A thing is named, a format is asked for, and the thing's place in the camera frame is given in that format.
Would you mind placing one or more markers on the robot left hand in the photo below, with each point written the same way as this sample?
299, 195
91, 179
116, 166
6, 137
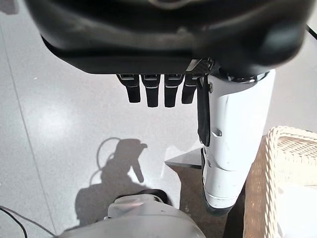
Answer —
148, 37

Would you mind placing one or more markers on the cream wicker basket tray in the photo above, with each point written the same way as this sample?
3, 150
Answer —
284, 153

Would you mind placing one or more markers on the silver robot left leg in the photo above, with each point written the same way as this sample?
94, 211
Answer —
138, 218

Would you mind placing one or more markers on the white rolled cloth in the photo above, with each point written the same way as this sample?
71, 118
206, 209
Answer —
297, 210

